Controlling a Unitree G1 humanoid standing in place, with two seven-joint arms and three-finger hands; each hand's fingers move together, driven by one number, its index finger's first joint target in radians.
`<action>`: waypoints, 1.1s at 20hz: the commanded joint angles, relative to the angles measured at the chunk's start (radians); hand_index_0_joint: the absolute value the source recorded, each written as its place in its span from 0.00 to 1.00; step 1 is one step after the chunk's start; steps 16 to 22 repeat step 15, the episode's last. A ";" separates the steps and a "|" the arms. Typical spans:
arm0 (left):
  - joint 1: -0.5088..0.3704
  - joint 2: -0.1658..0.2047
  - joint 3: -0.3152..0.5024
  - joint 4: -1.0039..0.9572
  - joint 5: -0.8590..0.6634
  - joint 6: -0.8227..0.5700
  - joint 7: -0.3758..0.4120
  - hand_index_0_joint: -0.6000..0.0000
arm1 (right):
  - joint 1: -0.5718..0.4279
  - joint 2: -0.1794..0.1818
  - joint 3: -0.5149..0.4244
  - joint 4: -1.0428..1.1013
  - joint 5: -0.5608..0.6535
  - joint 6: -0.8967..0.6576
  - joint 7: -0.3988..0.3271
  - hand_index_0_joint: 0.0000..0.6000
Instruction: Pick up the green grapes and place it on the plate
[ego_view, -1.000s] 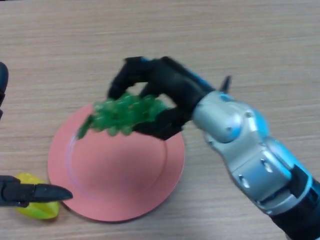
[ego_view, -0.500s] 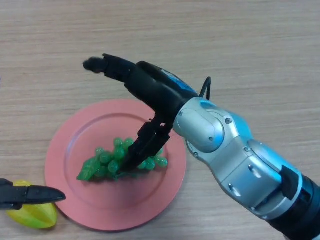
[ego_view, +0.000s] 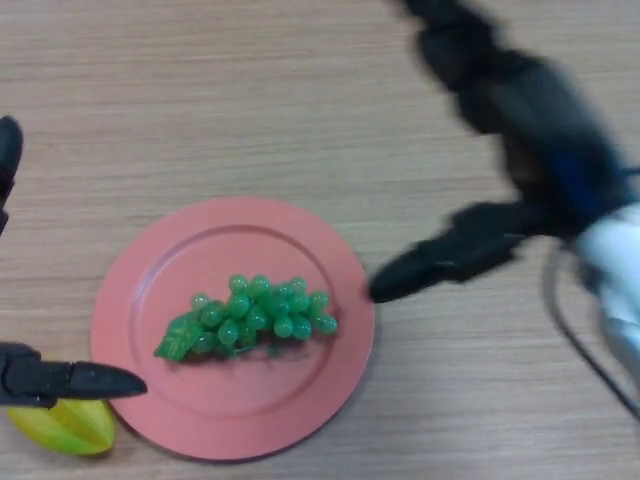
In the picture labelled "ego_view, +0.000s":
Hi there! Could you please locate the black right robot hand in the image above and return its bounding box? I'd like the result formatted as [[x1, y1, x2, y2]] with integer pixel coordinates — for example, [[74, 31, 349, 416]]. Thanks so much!
[[367, 0, 634, 305]]

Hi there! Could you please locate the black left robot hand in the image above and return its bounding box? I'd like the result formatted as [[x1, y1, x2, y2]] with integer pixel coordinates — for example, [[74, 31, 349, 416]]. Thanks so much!
[[0, 115, 149, 409]]

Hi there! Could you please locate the green grape bunch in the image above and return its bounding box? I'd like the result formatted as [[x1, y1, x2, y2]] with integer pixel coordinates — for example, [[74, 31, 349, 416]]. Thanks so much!
[[153, 273, 339, 360]]

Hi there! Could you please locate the pink round plate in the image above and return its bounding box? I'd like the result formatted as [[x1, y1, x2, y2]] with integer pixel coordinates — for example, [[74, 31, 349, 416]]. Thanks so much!
[[89, 196, 376, 461]]

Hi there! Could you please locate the yellow-green starfruit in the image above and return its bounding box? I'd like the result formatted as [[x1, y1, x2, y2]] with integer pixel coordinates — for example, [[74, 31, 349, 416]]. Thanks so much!
[[7, 398, 117, 457]]

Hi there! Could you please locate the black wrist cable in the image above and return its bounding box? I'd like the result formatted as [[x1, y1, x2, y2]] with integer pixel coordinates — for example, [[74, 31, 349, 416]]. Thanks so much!
[[542, 244, 640, 421]]

